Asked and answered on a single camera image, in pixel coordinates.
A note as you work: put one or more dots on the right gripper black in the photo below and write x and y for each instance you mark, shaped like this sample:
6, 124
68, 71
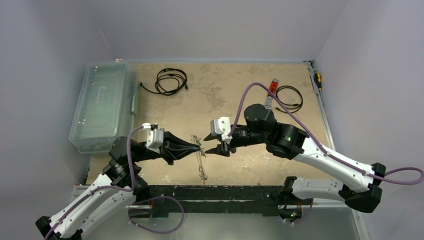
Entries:
226, 143

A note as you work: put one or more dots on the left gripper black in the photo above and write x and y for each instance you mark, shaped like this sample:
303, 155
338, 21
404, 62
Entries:
168, 151

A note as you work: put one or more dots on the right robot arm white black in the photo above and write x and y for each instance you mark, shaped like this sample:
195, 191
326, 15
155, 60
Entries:
349, 183

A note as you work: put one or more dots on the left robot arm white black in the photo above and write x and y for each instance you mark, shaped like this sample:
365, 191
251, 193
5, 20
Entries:
117, 186

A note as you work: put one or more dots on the clear plastic storage bin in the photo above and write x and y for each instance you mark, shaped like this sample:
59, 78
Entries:
106, 107

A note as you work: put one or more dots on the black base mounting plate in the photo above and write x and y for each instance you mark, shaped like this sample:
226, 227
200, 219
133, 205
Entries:
266, 200

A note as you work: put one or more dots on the yellow black screwdriver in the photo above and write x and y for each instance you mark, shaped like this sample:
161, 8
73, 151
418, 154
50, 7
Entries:
318, 80

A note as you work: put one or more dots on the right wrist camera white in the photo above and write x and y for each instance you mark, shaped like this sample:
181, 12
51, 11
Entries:
221, 125

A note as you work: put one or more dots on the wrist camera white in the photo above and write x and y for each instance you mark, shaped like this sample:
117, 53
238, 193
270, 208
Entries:
221, 125
155, 136

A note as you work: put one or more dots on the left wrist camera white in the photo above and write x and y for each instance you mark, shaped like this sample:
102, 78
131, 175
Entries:
155, 136

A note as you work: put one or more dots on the aluminium frame rail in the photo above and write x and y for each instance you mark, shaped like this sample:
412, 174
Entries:
325, 219

